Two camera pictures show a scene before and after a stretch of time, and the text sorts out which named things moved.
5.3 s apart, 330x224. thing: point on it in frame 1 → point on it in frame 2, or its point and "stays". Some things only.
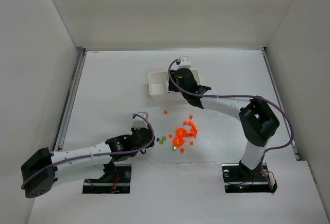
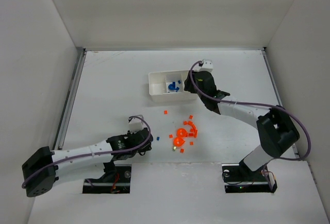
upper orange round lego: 181,132 stays
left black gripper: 145,135 stays
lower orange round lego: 178,141 stays
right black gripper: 174,80 → 191,83
